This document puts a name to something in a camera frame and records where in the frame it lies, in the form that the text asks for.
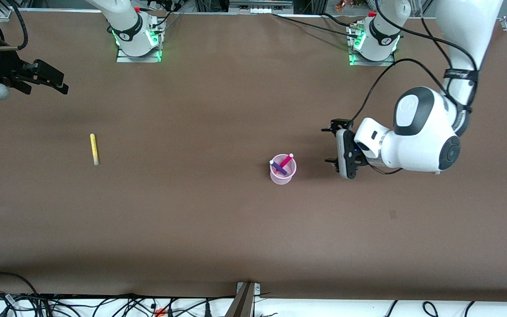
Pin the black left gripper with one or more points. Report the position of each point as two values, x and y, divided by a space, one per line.
337 123

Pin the pink pen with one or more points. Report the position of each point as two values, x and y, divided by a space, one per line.
287 160

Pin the purple pen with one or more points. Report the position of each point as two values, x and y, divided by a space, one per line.
278 167

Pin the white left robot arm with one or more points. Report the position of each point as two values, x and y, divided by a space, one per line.
425 141

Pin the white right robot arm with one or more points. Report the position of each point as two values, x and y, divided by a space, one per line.
126 26

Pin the pink plastic cup holder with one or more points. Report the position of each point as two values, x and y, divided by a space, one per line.
282 178

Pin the yellow pen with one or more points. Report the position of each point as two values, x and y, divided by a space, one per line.
93 147

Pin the small orange object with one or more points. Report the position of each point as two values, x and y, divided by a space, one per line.
345 5

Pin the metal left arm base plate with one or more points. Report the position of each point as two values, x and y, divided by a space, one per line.
370 63

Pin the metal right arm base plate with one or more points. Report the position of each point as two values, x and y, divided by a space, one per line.
139 59

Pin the silver aluminium rail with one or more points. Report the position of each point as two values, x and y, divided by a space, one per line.
260 5

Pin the metal table edge bracket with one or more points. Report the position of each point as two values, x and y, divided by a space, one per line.
245 299

